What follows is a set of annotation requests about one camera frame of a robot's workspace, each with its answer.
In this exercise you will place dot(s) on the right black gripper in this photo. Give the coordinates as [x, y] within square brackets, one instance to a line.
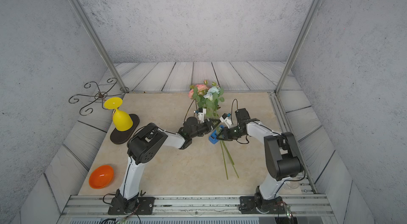
[227, 136]

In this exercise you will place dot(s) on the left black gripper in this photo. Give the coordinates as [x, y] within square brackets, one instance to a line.
[208, 124]

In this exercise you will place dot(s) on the blue tape dispenser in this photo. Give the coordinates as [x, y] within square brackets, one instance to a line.
[213, 137]

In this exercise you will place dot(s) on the artificial flower bouquet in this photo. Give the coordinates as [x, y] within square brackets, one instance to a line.
[210, 96]

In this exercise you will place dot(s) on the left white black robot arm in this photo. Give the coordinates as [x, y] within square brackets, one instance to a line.
[146, 143]

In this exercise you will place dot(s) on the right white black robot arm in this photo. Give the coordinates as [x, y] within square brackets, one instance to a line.
[282, 155]

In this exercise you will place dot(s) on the yellow plastic goblet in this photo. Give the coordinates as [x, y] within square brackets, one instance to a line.
[121, 119]

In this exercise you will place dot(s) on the clear plastic cup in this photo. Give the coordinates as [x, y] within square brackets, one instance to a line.
[291, 185]

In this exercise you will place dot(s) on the black oval tray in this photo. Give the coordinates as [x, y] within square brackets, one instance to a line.
[119, 137]

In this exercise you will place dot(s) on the orange plastic bowl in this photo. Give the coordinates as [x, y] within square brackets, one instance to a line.
[101, 177]

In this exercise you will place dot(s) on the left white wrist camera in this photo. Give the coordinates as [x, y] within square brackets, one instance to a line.
[201, 112]

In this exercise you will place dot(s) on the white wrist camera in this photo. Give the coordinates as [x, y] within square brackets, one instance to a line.
[201, 112]
[226, 118]

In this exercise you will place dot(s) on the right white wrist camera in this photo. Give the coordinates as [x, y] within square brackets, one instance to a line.
[226, 118]

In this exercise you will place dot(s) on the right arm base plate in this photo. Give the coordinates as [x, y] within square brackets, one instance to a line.
[256, 204]

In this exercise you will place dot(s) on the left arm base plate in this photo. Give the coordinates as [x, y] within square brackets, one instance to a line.
[138, 205]

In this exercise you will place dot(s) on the curly metal wire stand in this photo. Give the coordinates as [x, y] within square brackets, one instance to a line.
[100, 96]

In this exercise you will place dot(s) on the aluminium rail front frame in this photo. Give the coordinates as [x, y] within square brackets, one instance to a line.
[202, 209]

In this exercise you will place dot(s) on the right aluminium corner post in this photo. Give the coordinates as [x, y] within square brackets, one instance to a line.
[312, 11]

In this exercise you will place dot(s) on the aluminium corner post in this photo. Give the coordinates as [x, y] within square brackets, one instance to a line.
[85, 21]
[312, 11]

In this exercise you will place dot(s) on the left aluminium corner post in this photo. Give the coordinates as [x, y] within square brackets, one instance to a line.
[85, 21]

